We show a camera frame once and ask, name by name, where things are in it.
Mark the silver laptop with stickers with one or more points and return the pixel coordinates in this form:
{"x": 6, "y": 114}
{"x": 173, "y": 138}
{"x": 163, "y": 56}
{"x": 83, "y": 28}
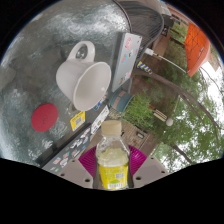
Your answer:
{"x": 128, "y": 56}

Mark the white ceramic mug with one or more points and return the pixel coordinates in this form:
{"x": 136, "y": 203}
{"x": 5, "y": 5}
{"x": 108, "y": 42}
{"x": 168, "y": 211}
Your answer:
{"x": 73, "y": 78}

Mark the yellow-labelled clear drink bottle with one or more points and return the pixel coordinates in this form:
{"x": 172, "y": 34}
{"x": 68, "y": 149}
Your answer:
{"x": 113, "y": 166}

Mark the small blue sticker card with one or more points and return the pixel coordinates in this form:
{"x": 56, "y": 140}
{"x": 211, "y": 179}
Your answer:
{"x": 101, "y": 102}

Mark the blue yellow striped cone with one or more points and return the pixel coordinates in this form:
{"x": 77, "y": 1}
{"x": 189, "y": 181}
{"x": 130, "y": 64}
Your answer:
{"x": 144, "y": 66}

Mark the grey wicker chair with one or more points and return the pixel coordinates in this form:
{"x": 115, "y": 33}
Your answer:
{"x": 143, "y": 20}

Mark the yellow square card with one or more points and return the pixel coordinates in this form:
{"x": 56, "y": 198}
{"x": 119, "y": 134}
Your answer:
{"x": 77, "y": 121}

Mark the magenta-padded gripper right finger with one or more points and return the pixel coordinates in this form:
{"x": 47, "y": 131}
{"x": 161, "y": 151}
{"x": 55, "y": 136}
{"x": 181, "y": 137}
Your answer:
{"x": 148, "y": 170}

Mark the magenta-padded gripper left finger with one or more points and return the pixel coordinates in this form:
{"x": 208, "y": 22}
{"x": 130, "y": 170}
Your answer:
{"x": 78, "y": 173}

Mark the flat round red coaster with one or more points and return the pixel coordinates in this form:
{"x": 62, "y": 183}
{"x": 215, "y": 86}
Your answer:
{"x": 45, "y": 117}

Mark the globe-topped striped lamp post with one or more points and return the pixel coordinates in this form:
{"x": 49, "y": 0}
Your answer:
{"x": 160, "y": 115}

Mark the green plant in blue pot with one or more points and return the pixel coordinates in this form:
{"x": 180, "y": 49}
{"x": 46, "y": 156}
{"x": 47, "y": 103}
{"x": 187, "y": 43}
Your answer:
{"x": 120, "y": 100}

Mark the white sticker sheet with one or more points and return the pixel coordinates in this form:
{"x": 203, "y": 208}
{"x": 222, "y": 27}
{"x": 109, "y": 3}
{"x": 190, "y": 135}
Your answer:
{"x": 100, "y": 120}

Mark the black laptop with stickers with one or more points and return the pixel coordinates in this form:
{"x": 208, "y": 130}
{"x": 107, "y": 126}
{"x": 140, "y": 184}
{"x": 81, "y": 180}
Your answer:
{"x": 66, "y": 151}

